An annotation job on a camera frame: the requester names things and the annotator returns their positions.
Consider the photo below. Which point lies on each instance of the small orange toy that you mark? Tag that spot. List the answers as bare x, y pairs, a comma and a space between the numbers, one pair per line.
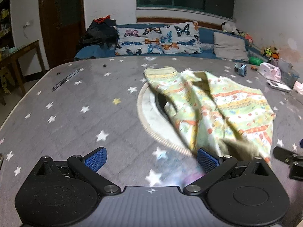
254, 68

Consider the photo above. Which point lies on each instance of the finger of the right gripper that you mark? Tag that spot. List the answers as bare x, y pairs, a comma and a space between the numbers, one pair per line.
284, 155

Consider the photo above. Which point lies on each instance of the round black induction cooker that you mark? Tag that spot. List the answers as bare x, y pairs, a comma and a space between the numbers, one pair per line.
156, 125

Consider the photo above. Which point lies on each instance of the black pen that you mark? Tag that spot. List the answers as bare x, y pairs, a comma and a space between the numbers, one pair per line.
63, 81

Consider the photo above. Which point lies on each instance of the butterfly pattern pillow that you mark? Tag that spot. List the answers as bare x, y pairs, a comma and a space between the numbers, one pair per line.
170, 39

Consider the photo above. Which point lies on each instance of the colourful patterned children's garment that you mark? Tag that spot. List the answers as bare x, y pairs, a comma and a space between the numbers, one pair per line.
215, 113

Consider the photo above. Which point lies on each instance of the clear plastic storage box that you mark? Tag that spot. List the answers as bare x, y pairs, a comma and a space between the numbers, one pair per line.
288, 74

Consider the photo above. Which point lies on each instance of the green toy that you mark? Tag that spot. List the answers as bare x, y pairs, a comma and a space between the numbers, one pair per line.
255, 61

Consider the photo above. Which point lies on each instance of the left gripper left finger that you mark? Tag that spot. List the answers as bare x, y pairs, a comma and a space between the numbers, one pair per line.
86, 168

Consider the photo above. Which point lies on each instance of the black white plush toy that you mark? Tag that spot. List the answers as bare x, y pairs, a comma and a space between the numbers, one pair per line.
226, 27

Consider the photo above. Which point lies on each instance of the dark clothes pile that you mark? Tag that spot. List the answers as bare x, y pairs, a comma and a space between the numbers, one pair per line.
101, 31

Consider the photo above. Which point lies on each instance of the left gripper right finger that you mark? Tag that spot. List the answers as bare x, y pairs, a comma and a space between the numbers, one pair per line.
216, 168

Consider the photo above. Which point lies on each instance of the white remote device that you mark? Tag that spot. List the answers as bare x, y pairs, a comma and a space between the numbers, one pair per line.
278, 86

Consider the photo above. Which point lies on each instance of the grey cushion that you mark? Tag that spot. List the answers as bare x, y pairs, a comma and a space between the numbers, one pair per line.
229, 47

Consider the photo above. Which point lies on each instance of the blue bench seat cushion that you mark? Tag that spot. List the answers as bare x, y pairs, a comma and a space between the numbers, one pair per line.
205, 36

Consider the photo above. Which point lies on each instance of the dark wooden door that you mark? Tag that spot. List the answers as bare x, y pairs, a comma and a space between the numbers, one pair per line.
62, 26

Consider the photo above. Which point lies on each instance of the pink tissue pack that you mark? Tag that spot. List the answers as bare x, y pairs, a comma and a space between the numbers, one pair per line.
298, 88

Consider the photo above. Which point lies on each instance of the wooden side table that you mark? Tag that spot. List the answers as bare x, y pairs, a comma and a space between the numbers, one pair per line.
13, 57

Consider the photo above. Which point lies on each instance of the grey star pattern tablecloth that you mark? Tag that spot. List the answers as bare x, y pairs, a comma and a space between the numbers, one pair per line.
98, 107

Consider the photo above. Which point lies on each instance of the yellow orange toy pile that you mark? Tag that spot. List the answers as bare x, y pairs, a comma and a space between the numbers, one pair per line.
270, 52

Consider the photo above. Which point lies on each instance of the white pink tissue box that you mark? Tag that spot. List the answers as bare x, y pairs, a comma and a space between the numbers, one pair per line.
269, 72

